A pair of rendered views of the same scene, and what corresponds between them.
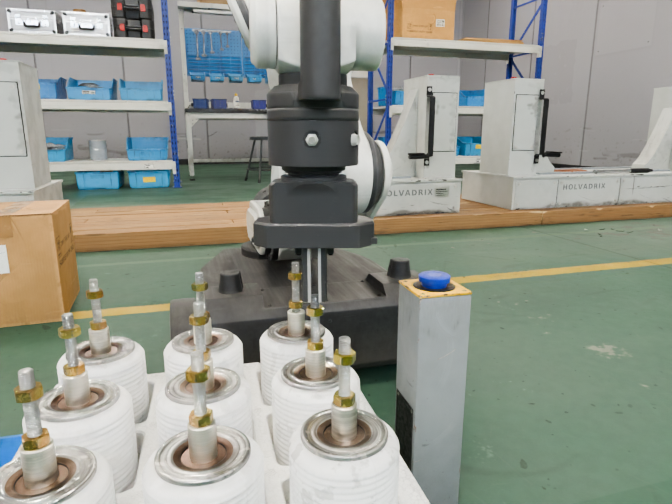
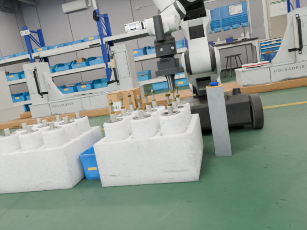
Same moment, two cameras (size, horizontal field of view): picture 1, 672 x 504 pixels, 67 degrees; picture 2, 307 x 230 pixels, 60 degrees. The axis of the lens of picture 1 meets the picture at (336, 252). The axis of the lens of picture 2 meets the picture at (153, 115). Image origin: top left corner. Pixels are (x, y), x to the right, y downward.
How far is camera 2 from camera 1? 69 cm
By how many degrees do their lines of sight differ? 29
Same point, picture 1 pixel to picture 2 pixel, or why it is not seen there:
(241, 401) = (156, 113)
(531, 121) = not seen: outside the picture
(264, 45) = (150, 31)
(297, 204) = (162, 65)
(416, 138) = (294, 41)
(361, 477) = (169, 117)
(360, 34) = (169, 24)
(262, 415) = not seen: hidden behind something
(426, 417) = (214, 124)
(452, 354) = (219, 104)
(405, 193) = (288, 69)
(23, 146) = (128, 73)
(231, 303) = not seen: hidden behind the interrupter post
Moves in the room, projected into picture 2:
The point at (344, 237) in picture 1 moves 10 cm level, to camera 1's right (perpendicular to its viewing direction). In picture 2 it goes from (173, 71) to (197, 67)
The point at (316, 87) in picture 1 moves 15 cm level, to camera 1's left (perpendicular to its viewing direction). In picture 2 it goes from (157, 38) to (126, 46)
